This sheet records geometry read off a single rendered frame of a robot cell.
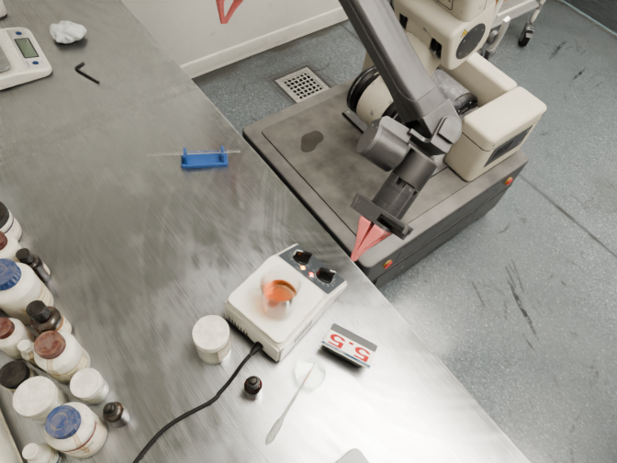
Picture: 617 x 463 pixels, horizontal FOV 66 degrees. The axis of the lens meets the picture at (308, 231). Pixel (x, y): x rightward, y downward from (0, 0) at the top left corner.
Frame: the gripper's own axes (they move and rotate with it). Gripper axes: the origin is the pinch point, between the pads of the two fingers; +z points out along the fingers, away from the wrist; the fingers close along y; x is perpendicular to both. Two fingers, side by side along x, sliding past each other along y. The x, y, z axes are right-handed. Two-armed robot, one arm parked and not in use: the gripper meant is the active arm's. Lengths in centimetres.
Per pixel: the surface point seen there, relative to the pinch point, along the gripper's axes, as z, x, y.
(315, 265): 6.8, 6.7, -6.6
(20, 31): 5, 8, -104
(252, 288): 13.9, -5.3, -10.3
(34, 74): 10, 5, -88
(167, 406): 36.0, -12.0, -9.3
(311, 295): 9.5, -1.5, -2.1
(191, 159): 5.4, 10.9, -44.1
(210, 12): -35, 102, -134
